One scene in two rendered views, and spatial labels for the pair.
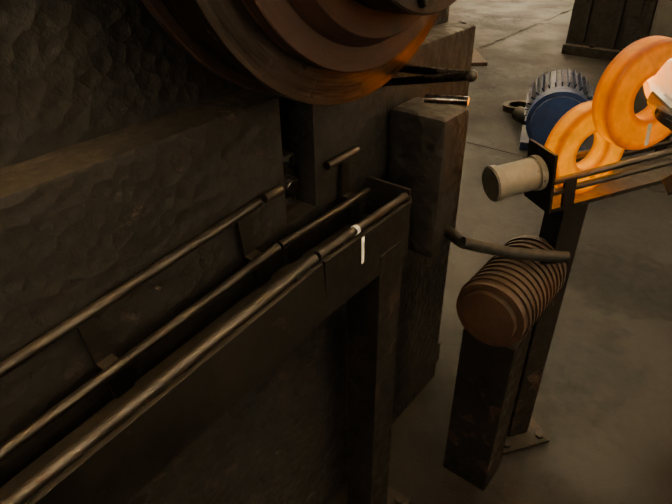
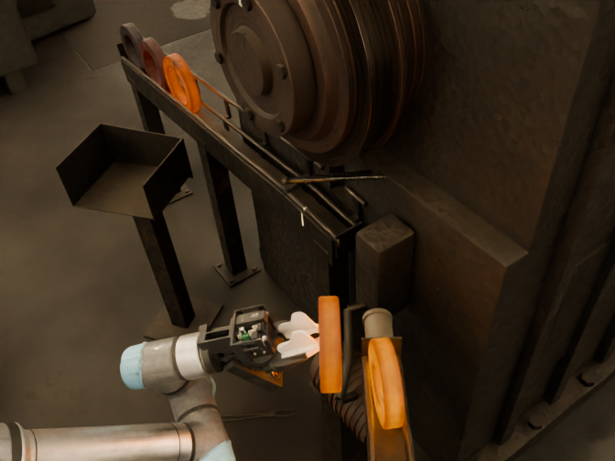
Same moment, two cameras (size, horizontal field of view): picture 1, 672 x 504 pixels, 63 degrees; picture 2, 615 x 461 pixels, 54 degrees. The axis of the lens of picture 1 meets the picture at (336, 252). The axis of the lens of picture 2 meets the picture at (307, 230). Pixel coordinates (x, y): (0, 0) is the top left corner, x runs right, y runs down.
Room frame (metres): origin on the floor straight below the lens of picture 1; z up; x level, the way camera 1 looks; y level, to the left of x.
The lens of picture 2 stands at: (0.95, -0.98, 1.65)
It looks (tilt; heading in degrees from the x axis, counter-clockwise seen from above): 45 degrees down; 110
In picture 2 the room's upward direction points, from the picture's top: 5 degrees counter-clockwise
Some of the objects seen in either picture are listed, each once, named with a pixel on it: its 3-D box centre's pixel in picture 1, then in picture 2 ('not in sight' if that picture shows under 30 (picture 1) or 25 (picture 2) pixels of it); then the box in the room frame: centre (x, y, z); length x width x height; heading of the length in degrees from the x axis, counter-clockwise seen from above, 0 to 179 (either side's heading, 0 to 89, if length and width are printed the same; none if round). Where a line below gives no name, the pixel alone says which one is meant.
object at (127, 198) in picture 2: not in sight; (153, 247); (0.07, 0.07, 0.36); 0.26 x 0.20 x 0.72; 176
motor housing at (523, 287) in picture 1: (496, 369); (358, 434); (0.79, -0.32, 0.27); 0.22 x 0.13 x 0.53; 141
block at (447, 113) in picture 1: (422, 178); (384, 270); (0.81, -0.14, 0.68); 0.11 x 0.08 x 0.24; 51
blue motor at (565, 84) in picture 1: (558, 108); not in sight; (2.63, -1.10, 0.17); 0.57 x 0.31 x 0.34; 161
